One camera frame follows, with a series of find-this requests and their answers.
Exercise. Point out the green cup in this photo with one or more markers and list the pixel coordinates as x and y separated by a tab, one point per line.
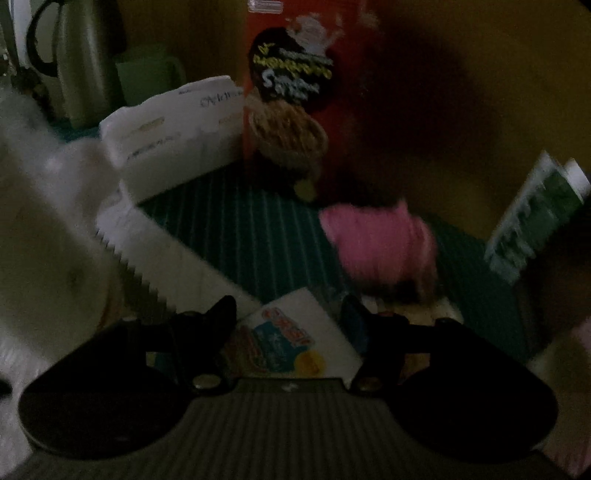
147	78

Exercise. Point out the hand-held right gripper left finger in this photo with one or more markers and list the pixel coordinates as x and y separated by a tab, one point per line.
217	323

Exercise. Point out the teal striped mat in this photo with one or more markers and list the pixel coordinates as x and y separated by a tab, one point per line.
258	240

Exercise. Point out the green white drink carton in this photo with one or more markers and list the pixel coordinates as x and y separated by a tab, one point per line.
531	217

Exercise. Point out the metal thermos jug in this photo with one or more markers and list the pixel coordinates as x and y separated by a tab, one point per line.
83	60

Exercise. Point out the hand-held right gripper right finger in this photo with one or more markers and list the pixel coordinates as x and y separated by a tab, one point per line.
356	325

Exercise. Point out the red snack box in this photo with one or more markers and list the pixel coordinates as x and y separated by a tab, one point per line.
295	92

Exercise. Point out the white packet colourful print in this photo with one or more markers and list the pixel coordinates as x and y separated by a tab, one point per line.
286	337

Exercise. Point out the beige patterned tablecloth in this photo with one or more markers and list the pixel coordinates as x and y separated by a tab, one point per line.
175	258

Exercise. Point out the white tissue pack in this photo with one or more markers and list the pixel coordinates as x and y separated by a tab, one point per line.
175	134

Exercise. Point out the pink soft ball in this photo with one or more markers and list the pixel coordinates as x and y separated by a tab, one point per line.
378	240

